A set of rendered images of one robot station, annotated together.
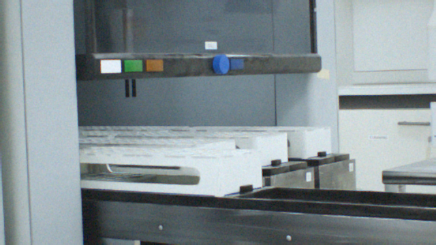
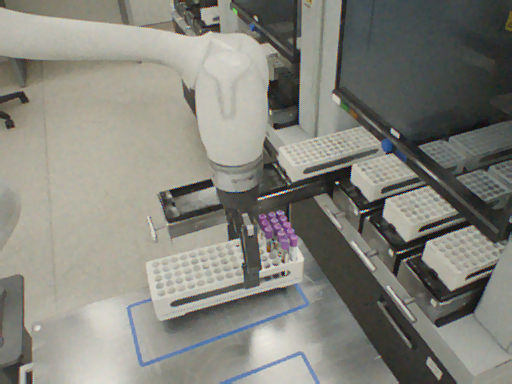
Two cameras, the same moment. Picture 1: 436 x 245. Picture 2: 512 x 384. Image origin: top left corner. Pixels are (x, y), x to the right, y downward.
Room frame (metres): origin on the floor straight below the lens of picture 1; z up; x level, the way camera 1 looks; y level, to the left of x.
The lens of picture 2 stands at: (1.65, -0.88, 1.58)
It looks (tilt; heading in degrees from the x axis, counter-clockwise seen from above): 40 degrees down; 125
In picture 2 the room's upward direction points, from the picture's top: 3 degrees counter-clockwise
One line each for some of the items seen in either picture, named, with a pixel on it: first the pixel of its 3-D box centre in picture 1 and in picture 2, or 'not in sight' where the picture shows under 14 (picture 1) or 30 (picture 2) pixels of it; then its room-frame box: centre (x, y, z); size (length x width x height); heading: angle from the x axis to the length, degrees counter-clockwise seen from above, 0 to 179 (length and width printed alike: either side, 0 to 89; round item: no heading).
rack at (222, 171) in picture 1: (150, 173); (332, 153); (1.24, 0.10, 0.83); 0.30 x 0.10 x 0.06; 55
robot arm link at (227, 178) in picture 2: not in sight; (235, 165); (1.28, -0.41, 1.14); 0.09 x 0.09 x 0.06
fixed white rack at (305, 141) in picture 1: (247, 145); (492, 247); (1.69, -0.05, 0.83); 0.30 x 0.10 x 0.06; 55
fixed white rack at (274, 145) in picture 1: (198, 152); (445, 205); (1.57, 0.04, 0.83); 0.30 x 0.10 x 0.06; 55
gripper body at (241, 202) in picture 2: not in sight; (238, 199); (1.28, -0.41, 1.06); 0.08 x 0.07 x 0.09; 141
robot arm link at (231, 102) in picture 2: not in sight; (231, 102); (1.28, -0.40, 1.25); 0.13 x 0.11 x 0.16; 122
